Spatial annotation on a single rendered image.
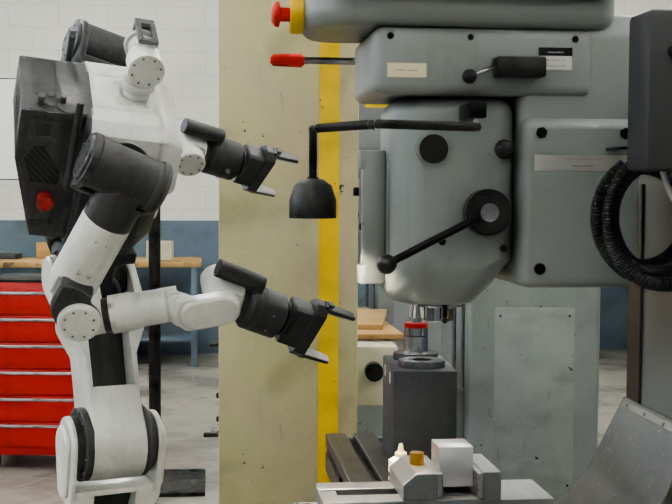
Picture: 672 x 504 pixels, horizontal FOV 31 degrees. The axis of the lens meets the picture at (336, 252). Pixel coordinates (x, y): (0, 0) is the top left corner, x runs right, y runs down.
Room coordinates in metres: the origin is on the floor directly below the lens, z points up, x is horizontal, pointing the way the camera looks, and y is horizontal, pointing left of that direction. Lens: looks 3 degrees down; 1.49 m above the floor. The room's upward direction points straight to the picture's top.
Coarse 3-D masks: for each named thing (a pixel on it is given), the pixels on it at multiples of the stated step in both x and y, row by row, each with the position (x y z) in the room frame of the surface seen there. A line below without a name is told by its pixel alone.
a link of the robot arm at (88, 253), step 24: (72, 240) 2.10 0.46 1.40; (96, 240) 2.08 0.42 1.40; (120, 240) 2.10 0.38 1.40; (72, 264) 2.10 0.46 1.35; (96, 264) 2.11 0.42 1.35; (72, 288) 2.11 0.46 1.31; (96, 288) 2.15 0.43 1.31; (72, 312) 2.12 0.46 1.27; (96, 312) 2.13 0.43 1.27; (72, 336) 2.14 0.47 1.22
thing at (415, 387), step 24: (384, 360) 2.40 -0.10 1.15; (408, 360) 2.27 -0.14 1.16; (432, 360) 2.27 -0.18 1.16; (384, 384) 2.40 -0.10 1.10; (408, 384) 2.22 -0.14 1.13; (432, 384) 2.23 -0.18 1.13; (456, 384) 2.23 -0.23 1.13; (384, 408) 2.40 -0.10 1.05; (408, 408) 2.22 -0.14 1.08; (432, 408) 2.23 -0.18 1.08; (456, 408) 2.23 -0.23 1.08; (384, 432) 2.39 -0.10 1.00; (408, 432) 2.22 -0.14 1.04; (432, 432) 2.23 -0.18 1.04; (456, 432) 2.23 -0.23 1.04
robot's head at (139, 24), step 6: (138, 18) 2.23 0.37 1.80; (138, 24) 2.21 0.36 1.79; (144, 24) 2.23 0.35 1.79; (150, 24) 2.23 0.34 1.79; (132, 30) 2.24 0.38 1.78; (138, 30) 2.19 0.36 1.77; (150, 30) 2.22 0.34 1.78; (126, 36) 2.23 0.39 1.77; (138, 36) 2.18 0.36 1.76; (156, 36) 2.19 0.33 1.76; (138, 42) 2.17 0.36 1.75; (144, 42) 2.17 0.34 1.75; (150, 42) 2.17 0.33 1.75; (156, 42) 2.18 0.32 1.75
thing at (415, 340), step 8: (408, 328) 2.37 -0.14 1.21; (424, 328) 2.37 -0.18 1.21; (408, 336) 2.37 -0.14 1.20; (416, 336) 2.36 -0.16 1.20; (424, 336) 2.37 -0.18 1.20; (408, 344) 2.37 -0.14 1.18; (416, 344) 2.36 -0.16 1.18; (424, 344) 2.37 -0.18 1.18; (408, 352) 2.37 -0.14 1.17; (416, 352) 2.36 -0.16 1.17; (424, 352) 2.37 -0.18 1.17
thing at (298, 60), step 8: (272, 56) 1.98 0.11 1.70; (280, 56) 1.98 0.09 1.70; (288, 56) 1.98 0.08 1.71; (296, 56) 1.98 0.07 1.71; (272, 64) 1.98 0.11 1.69; (280, 64) 1.99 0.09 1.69; (288, 64) 1.99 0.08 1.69; (296, 64) 1.99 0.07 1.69; (328, 64) 2.00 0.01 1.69; (336, 64) 2.00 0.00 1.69; (344, 64) 2.00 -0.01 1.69; (352, 64) 2.00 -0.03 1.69
